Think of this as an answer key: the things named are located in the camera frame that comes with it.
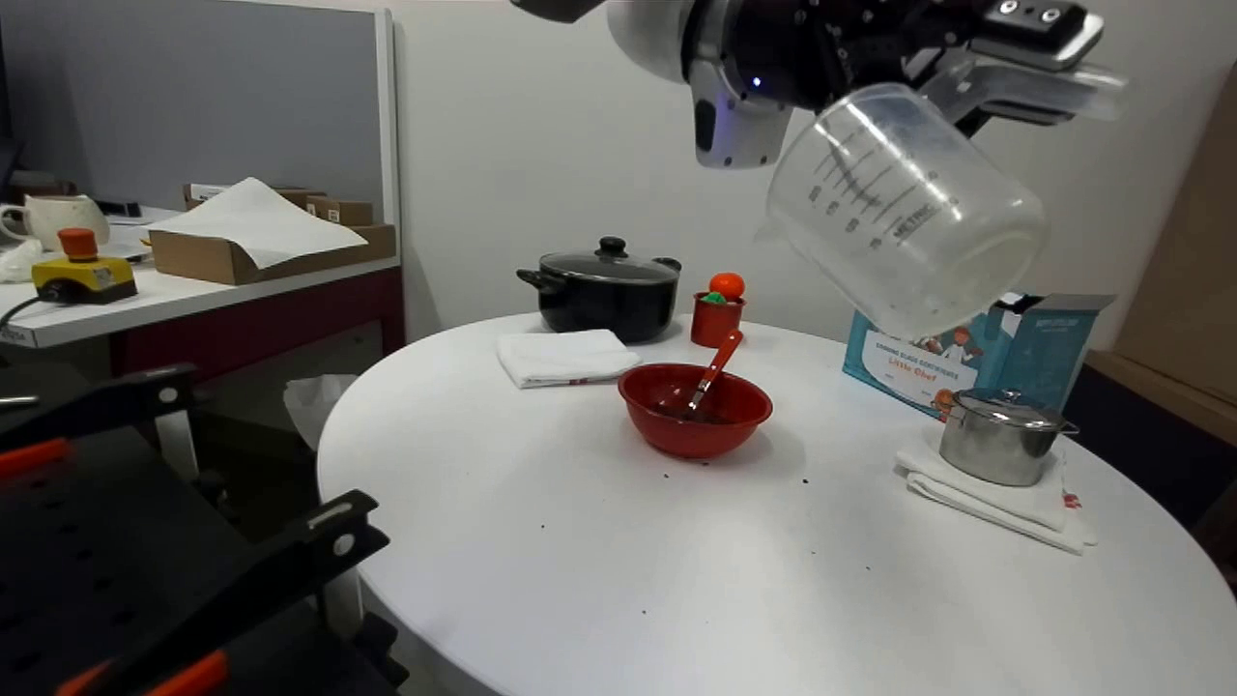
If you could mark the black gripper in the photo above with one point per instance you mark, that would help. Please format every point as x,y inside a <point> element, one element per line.
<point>874,42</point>

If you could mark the clear plastic measuring jug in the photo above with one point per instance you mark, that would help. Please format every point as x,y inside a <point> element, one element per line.
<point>902,215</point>

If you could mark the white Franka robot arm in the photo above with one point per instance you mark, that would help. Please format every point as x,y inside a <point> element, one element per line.
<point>722,80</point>

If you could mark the red bowl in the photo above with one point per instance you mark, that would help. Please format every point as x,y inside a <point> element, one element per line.
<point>698,419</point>

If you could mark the blue picture book box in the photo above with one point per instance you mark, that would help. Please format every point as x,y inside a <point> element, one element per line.
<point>1017,353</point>

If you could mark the orange ball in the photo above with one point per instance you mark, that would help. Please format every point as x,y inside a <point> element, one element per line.
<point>727,283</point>

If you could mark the small steel pot with lid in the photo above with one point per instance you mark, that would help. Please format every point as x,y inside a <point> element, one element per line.
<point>1006,446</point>

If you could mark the red cup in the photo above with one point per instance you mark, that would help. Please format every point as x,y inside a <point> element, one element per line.
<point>717,322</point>

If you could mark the white paper napkin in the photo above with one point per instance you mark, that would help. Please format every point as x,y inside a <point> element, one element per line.
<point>993,509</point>

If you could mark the red plastic spoon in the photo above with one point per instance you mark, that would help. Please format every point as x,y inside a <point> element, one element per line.
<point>712,371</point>

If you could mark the glass pot lid black knob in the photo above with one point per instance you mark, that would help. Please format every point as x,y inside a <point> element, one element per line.
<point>606,260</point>

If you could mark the black cooking pot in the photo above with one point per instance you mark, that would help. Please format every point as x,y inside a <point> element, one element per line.
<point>606,303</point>

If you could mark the white folded cloth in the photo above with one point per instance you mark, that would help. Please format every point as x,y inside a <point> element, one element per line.
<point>565,358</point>

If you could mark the white paper sheet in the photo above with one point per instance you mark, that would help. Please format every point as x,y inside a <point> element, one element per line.
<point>256,220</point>

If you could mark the bin with plastic bag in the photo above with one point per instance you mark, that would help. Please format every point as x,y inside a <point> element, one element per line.
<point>315,407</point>

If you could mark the grey partition panel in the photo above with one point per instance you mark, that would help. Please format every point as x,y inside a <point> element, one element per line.
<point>196,89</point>

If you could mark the flat cardboard box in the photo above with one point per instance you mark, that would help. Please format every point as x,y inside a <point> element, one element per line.
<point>196,255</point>

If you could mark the white desk red front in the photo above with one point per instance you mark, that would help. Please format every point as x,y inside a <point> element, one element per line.
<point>196,316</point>

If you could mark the yellow emergency stop button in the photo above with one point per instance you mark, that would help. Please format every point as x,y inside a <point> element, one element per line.
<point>78,271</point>

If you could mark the white kettle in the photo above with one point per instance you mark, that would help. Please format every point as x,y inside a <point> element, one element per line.
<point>60,219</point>

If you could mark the black frame with orange clamps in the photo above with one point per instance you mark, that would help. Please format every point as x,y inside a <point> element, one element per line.
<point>131,564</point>

